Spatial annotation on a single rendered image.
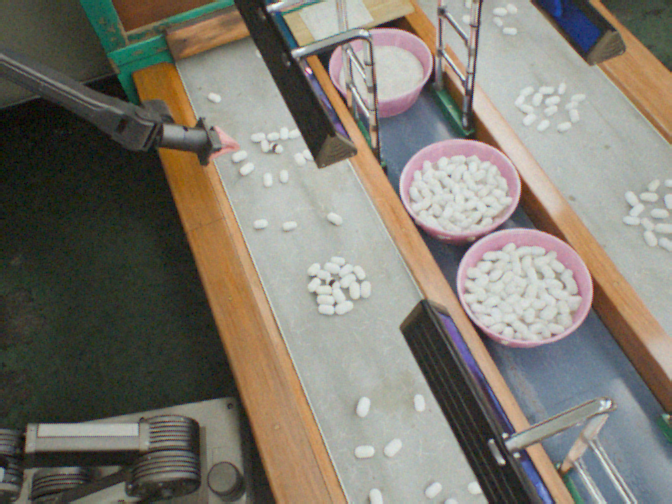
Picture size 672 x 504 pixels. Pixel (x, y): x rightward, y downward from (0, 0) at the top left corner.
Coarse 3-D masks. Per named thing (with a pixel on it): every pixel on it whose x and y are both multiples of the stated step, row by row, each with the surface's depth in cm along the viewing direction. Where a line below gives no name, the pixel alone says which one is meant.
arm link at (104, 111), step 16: (0, 48) 132; (0, 64) 131; (16, 64) 132; (32, 64) 134; (16, 80) 133; (32, 80) 133; (48, 80) 134; (64, 80) 136; (48, 96) 135; (64, 96) 135; (80, 96) 136; (96, 96) 138; (80, 112) 138; (96, 112) 138; (112, 112) 138; (128, 112) 139; (112, 128) 140; (128, 128) 140; (144, 128) 140; (128, 144) 142
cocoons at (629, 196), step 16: (464, 16) 183; (512, 32) 179; (576, 96) 164; (528, 112) 164; (544, 112) 163; (576, 112) 161; (544, 128) 160; (560, 128) 160; (640, 208) 145; (656, 240) 141
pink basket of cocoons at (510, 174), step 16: (432, 144) 159; (448, 144) 160; (464, 144) 159; (480, 144) 158; (416, 160) 159; (432, 160) 161; (480, 160) 160; (496, 160) 158; (512, 176) 154; (400, 192) 153; (512, 192) 153; (512, 208) 147; (496, 224) 146; (448, 240) 153; (464, 240) 151
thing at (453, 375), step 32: (416, 320) 100; (448, 320) 102; (416, 352) 100; (448, 352) 95; (448, 384) 95; (480, 384) 95; (448, 416) 95; (480, 416) 90; (480, 448) 90; (480, 480) 90; (512, 480) 85
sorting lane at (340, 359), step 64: (192, 64) 187; (256, 64) 184; (256, 128) 172; (256, 192) 161; (320, 192) 159; (256, 256) 151; (320, 256) 149; (384, 256) 148; (320, 320) 141; (384, 320) 140; (320, 384) 134; (384, 384) 132; (448, 448) 124
